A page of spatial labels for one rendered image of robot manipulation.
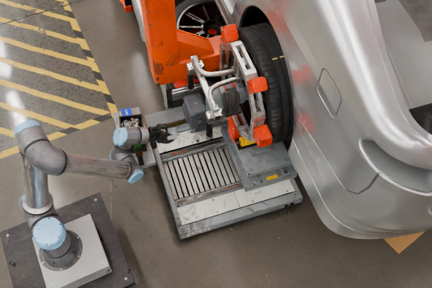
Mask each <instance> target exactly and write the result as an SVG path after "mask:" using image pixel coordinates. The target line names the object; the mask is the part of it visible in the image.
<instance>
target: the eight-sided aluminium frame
mask: <svg viewBox="0 0 432 288"><path fill-rule="evenodd" d="M219 48H220V59H219V71H222V70H226V69H231V56H232V54H233V56H234V57H235V60H236V61H237V64H238V66H239V68H240V70H241V72H242V75H243V77H244V81H245V84H246V90H247V96H248V100H249V105H250V109H251V123H250V127H249V125H248V124H247V121H246V119H245V117H244V115H243V113H240V114H238V116H239V118H240V120H241V122H242V124H243V125H240V123H239V120H238V118H237V115H233V116H231V117H232V118H233V121H234V123H235V126H236V128H237V132H238V133H239V135H240V136H242V137H243V138H246V139H247V140H248V141H249V142H254V141H255V139H254V137H253V128H254V127H256V126H261V125H264V122H265V118H266V111H265V109H264V105H263V101H262V95H261V92H259V93H255V94H256V100H257V104H258V108H257V109H256V106H255V100H254V96H253V94H250V93H249V89H248V85H247V81H248V80H251V79H254V78H258V74H257V71H256V68H255V67H254V65H253V63H252V61H251V59H250V57H249V55H248V53H247V51H246V49H245V47H244V44H243V43H242V41H240V40H238V41H235V42H229V43H223V42H222V43H220V46H219ZM225 51H226V64H225V65H224V62H225ZM239 51H240V53H241V55H242V57H243V58H244V60H245V61H246V64H247V67H248V69H246V67H245V65H244V63H243V61H242V59H241V57H240V55H239ZM225 76H226V75H221V76H220V77H221V80H222V81H223V80H225V79H226V77H225ZM227 76H228V78H232V74H228V75H227ZM257 122H258V123H257Z"/></svg>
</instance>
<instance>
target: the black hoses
mask: <svg viewBox="0 0 432 288"><path fill-rule="evenodd" d="M228 96H229V98H228ZM222 98H223V102H224V111H223V115H224V117H228V116H233V115H236V114H240V113H242V110H241V108H240V107H239V102H240V93H239V92H238V91H237V88H236V87H232V88H229V89H225V92H224V93H223V94H222Z"/></svg>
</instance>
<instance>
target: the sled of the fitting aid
mask: <svg viewBox="0 0 432 288"><path fill-rule="evenodd" d="M220 131H221V133H222V136H223V138H224V141H225V143H226V145H227V148H228V150H229V153H230V155H231V158H232V160H233V163H234V165H235V168H236V169H237V172H238V175H239V177H240V180H241V182H242V185H243V187H244V189H245V191H246V192H248V191H251V190H254V189H257V188H261V187H264V186H268V185H271V184H275V183H278V182H281V181H285V180H288V179H291V178H294V177H296V176H297V171H296V169H295V167H294V165H293V162H292V163H291V165H290V166H286V167H283V168H279V169H277V170H273V171H270V172H266V173H263V174H259V175H256V176H253V177H248V176H247V174H246V171H245V169H244V167H243V164H242V162H241V160H240V157H239V154H238V152H237V150H236V148H235V145H234V143H233V142H232V140H231V137H230V134H229V132H228V124H227V123H226V124H224V125H221V130H220ZM282 143H283V145H284V147H285V149H286V151H287V153H288V150H287V147H286V146H285V143H284V141H282Z"/></svg>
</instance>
